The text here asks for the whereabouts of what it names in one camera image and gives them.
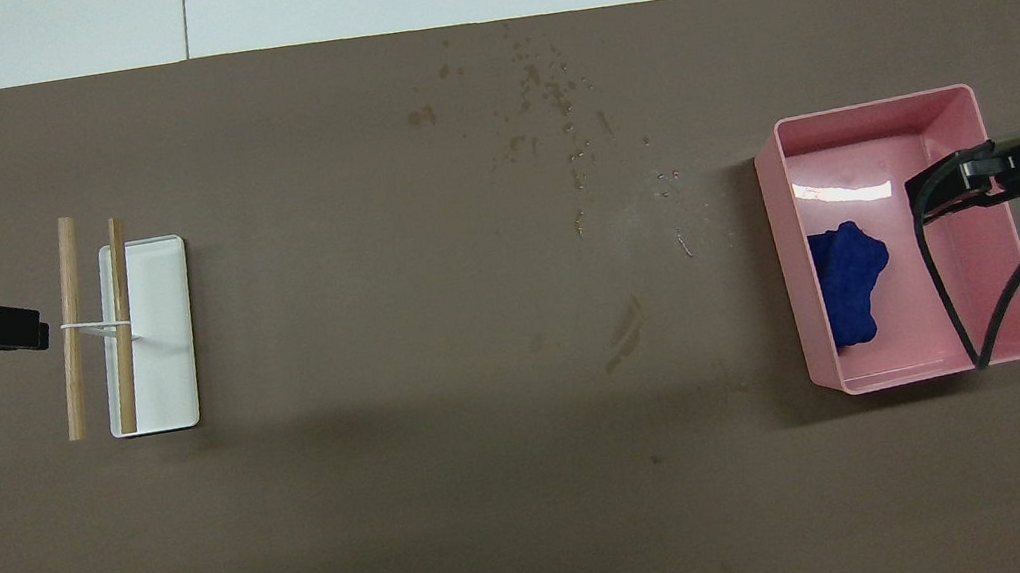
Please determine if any blue towel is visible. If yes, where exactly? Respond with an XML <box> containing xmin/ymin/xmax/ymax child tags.
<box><xmin>805</xmin><ymin>215</ymin><xmax>903</xmax><ymax>352</ymax></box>

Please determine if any pink plastic bin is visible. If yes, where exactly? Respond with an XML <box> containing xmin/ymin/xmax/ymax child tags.
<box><xmin>748</xmin><ymin>77</ymin><xmax>1020</xmax><ymax>405</ymax></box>

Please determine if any white rack with wooden rods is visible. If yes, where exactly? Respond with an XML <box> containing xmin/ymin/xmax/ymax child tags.
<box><xmin>37</xmin><ymin>200</ymin><xmax>212</xmax><ymax>447</ymax></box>

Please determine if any brown table mat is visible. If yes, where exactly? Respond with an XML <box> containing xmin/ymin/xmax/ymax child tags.
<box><xmin>0</xmin><ymin>0</ymin><xmax>1020</xmax><ymax>573</ymax></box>

